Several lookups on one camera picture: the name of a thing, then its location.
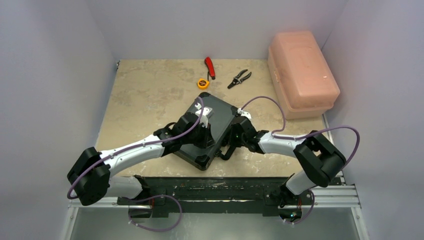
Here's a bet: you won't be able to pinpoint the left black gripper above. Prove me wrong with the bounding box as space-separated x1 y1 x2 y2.
182 122 214 150

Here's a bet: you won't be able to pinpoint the black poker case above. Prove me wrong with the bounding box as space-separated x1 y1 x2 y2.
174 92 238 171

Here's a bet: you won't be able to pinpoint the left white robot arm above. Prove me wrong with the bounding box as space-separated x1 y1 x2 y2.
66 110 214 206

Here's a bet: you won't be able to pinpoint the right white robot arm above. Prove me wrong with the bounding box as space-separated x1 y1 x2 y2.
228 116 347 204

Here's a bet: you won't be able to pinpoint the yellow tape measure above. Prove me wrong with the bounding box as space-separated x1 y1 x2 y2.
196 78 210 90

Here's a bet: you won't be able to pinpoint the pink plastic storage box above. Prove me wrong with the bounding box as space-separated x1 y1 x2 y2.
267 31 340 120

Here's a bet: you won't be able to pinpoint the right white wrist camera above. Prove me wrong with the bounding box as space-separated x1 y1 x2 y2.
237 108 252 121

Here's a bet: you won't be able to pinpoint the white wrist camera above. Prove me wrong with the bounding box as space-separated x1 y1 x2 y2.
194 103 214 128
237 108 252 121

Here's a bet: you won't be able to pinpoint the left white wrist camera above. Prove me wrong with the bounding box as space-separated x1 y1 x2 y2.
194 103 214 128

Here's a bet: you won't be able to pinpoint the black handled pliers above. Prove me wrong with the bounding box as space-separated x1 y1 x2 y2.
227 69 252 89

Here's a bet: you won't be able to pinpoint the black table rail frame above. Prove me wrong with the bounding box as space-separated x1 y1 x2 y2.
67 176 362 220

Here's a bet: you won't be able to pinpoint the red handled tool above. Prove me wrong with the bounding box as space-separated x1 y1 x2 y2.
204 56 216 80

